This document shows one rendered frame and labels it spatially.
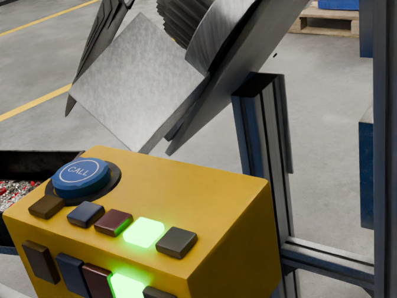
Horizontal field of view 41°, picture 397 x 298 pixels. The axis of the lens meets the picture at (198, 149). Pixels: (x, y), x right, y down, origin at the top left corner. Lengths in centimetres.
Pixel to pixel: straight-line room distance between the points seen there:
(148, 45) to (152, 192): 41
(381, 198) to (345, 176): 142
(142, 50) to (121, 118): 10
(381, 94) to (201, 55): 25
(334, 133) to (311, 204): 56
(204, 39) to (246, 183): 36
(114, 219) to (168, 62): 42
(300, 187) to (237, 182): 186
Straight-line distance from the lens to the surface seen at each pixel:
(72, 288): 36
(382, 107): 76
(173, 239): 30
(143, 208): 34
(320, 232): 197
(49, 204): 36
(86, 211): 34
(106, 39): 88
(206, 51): 68
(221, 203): 33
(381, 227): 87
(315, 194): 215
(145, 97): 72
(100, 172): 37
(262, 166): 90
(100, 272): 32
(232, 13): 65
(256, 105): 84
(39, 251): 36
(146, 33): 74
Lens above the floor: 126
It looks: 29 degrees down
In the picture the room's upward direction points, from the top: 11 degrees counter-clockwise
